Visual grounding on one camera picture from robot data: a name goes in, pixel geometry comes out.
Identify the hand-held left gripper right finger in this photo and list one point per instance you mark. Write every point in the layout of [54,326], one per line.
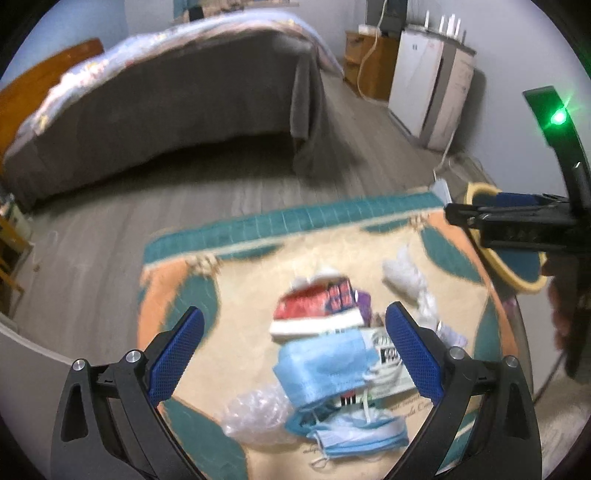
[415,350]

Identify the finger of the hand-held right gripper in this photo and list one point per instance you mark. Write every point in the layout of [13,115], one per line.
[521,199]
[508,230]

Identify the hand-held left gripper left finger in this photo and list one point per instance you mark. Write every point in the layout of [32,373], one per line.
[178,355]

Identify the yellow bin with teal inside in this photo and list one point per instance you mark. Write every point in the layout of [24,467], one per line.
[512,272]

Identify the white plastic wrap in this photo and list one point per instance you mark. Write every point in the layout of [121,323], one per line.
[406,274]

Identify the blue face mask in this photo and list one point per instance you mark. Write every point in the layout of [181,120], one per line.
[323,364]
[360,436]

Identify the clear bubble wrap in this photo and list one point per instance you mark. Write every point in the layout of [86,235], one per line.
[256,415]

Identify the person's right hand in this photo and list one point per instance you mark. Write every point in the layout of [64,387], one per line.
[561,314]

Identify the white and green carton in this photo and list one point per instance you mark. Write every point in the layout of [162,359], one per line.
[385,383]

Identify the patterned teal and orange rug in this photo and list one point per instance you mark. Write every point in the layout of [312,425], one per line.
[240,323]

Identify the purple bottle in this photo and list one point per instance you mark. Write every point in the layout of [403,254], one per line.
[362,304]

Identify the red and white box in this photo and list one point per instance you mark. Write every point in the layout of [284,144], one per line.
[309,309]

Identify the white cabinet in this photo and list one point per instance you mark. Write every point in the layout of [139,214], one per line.
[425,78]

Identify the white router with antennas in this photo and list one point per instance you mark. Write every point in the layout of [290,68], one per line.
[444,25]

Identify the wooden chair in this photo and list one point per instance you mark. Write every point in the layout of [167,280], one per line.
[11,258]

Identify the wooden nightstand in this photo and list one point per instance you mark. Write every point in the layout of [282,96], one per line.
[376,64]

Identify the dark monitor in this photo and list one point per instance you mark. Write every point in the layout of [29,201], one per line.
[392,14]

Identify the printed quilt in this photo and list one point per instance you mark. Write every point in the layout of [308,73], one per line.
[286,25]

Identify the wooden headboard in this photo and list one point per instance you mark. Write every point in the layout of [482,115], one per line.
[27,87]

